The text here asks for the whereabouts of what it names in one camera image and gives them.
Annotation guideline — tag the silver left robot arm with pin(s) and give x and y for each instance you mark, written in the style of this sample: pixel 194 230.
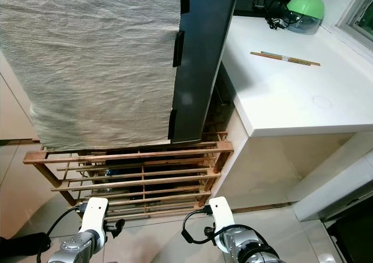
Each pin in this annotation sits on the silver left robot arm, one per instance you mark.
pixel 77 248

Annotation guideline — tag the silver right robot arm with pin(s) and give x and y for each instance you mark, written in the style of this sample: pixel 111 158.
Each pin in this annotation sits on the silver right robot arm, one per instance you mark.
pixel 247 245

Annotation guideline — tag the brown wooden slatted rack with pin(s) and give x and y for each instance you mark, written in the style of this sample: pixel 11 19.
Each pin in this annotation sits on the brown wooden slatted rack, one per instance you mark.
pixel 128 156

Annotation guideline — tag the white counter cabinet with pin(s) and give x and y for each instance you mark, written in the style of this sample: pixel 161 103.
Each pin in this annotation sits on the white counter cabinet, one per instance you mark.
pixel 268 164

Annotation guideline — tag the person's black shoe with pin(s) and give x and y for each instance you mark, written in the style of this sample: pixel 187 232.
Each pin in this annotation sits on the person's black shoe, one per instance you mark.
pixel 23 245

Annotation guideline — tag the grey white slanted panel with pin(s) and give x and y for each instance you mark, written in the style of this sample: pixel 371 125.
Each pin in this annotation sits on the grey white slanted panel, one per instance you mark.
pixel 332 181

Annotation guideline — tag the beige striped cloth cover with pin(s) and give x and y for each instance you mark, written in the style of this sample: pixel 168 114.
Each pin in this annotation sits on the beige striped cloth cover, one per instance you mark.
pixel 99 65

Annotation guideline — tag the long wooden chopstick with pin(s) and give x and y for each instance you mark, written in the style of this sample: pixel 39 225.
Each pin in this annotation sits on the long wooden chopstick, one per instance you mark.
pixel 288 59

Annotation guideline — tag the wooden chopstick with pale band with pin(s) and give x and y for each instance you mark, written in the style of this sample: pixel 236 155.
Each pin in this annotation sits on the wooden chopstick with pale band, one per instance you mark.
pixel 282 56

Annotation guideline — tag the green domed lid container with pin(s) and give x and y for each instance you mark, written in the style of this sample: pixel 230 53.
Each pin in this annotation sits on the green domed lid container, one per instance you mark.
pixel 305 9

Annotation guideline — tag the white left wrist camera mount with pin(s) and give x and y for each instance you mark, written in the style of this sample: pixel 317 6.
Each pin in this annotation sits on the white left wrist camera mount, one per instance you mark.
pixel 94 214

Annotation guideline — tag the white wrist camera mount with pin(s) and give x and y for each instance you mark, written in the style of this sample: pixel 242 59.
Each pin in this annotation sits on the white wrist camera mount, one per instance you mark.
pixel 94 214
pixel 221 213

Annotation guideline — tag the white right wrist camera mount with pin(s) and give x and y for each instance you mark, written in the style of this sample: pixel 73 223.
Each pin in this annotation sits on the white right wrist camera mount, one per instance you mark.
pixel 221 213

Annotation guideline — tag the white window frame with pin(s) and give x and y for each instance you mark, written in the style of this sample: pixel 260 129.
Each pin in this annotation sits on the white window frame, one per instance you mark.
pixel 358 12

